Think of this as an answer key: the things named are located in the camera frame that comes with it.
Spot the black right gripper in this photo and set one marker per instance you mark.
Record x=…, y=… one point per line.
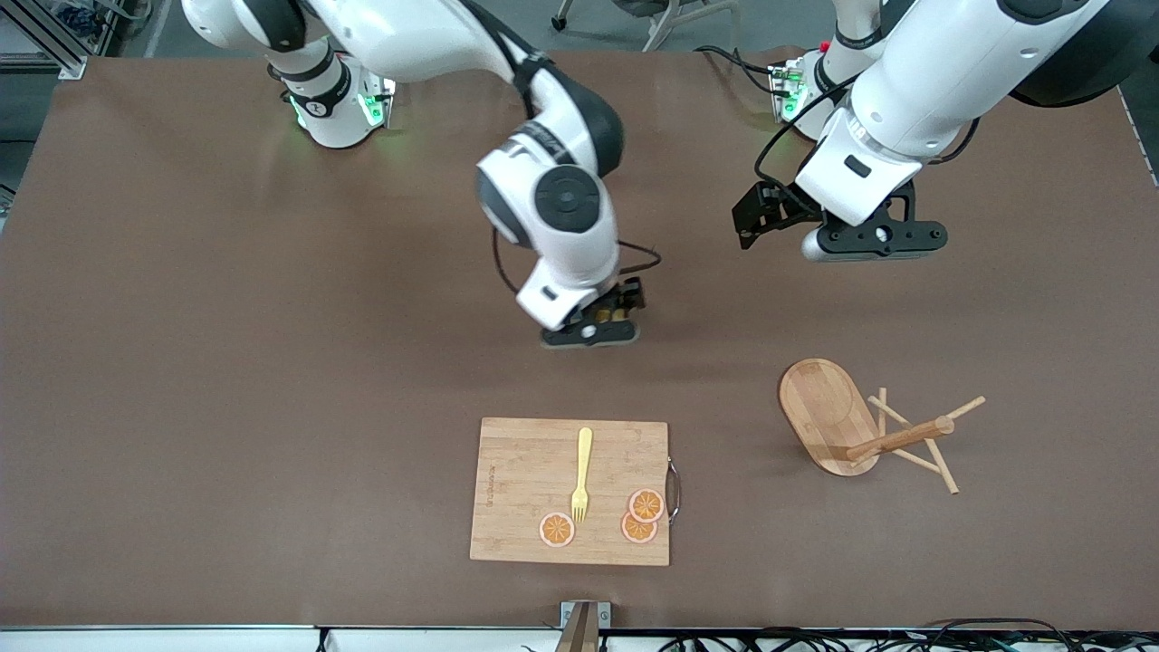
x=624, y=302

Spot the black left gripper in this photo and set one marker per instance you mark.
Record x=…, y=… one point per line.
x=777, y=205

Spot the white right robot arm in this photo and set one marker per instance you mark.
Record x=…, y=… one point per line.
x=561, y=199

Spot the wooden cup rack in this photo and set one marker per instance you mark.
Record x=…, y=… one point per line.
x=824, y=407

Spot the yellow plastic fork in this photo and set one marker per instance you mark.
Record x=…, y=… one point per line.
x=584, y=453

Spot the orange slice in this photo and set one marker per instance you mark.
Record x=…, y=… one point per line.
x=646, y=505
x=634, y=532
x=557, y=530

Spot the bamboo cutting board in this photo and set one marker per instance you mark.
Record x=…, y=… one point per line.
x=516, y=489

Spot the office chair base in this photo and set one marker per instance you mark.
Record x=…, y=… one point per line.
x=560, y=20

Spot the brown table mat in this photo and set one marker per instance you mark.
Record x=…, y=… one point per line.
x=272, y=407

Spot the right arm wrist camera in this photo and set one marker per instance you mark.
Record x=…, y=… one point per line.
x=566, y=337

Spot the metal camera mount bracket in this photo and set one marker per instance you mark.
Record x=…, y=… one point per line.
x=584, y=625

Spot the aluminium frame profile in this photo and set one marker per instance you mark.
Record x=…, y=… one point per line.
x=63, y=62

